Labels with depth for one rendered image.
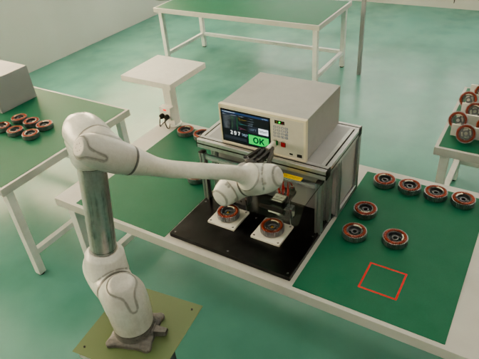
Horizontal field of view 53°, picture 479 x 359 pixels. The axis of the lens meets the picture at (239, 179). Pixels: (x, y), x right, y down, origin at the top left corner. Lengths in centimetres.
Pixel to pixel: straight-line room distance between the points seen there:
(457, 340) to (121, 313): 122
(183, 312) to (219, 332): 89
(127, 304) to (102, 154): 58
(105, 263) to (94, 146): 57
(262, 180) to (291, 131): 43
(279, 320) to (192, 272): 68
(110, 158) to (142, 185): 125
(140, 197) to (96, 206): 90
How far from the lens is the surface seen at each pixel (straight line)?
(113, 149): 152
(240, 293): 307
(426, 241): 236
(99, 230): 185
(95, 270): 194
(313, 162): 214
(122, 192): 274
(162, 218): 250
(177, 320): 202
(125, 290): 180
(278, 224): 227
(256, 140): 221
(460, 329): 205
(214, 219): 238
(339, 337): 287
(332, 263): 219
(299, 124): 205
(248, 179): 171
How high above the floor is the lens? 229
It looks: 35 degrees down
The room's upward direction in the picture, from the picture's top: 5 degrees counter-clockwise
